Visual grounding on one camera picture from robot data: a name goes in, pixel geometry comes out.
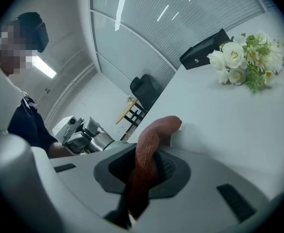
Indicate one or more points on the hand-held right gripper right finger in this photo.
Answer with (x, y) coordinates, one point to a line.
(200, 190)

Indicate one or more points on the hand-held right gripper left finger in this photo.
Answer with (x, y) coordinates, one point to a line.
(83, 186)

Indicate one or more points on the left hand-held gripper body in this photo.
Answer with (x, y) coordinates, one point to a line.
(67, 126)

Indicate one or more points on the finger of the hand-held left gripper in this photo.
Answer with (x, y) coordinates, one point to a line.
(78, 143)
(93, 127)

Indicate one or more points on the brown cloth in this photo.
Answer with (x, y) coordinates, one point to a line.
(146, 142)

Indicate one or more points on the person's left forearm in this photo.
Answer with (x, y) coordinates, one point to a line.
(56, 150)

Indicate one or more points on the round wooden table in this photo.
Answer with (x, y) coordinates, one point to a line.
(127, 110)

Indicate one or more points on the navy shirt white print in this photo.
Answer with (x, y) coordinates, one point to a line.
(27, 125)

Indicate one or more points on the small potted white flowers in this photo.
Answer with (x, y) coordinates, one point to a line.
(129, 99)

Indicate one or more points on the black office chair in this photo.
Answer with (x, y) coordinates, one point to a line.
(144, 91)

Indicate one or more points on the ceiling light panel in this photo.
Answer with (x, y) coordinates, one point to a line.
(44, 67)

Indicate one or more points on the person's head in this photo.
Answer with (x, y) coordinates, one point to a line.
(10, 52)

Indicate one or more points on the black rectangular box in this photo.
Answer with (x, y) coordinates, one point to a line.
(200, 54)

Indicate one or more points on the white flower bouquet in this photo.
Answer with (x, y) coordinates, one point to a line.
(234, 57)

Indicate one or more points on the black head-mounted camera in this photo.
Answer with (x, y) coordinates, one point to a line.
(35, 30)

